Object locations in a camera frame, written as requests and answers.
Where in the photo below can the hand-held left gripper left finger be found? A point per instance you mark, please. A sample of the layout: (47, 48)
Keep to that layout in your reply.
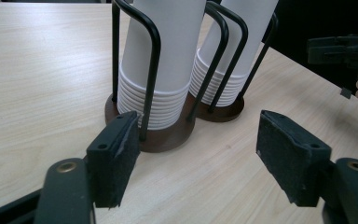
(113, 161)

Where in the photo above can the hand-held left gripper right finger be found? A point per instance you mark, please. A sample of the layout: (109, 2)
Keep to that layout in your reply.
(289, 158)

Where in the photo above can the stack of white paper cups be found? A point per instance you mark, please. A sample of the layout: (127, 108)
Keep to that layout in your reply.
(174, 46)
(248, 31)

